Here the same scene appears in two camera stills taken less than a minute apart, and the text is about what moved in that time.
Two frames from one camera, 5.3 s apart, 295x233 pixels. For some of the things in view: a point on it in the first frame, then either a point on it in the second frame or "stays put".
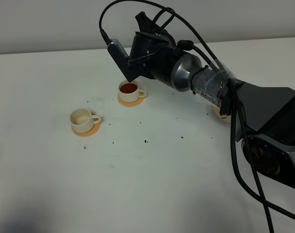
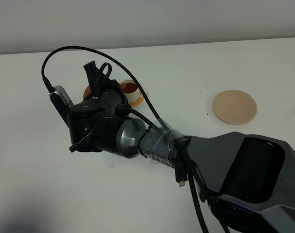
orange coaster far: [134, 103] stays put
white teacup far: [129, 91] stays put
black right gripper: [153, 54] → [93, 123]
